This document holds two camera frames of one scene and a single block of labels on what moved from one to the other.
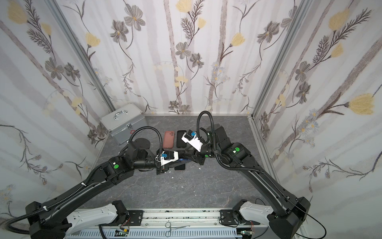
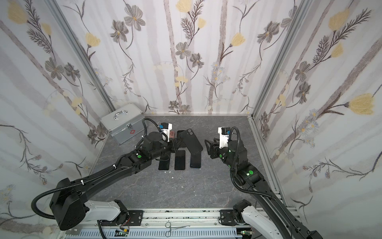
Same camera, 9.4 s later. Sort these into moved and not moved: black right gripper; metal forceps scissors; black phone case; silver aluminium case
Moved: black right gripper
Not moved: black phone case; metal forceps scissors; silver aluminium case
